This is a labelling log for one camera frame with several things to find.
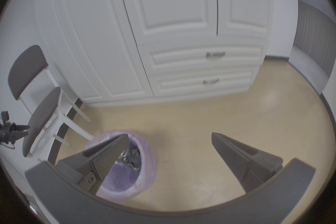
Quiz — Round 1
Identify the grey and white chair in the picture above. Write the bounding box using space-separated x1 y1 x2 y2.
7 45 94 158

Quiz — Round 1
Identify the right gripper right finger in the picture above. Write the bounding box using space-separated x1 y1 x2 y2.
211 132 284 194

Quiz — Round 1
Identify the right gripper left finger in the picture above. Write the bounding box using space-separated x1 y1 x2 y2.
56 134 130 194

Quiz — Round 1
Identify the white printed wrapper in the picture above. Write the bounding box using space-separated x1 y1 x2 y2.
115 150 130 166

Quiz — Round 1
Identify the black plastic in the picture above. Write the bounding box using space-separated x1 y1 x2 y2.
125 146 143 170

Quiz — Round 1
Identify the purple plastic bag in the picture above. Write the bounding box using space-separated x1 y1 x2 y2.
85 130 157 201

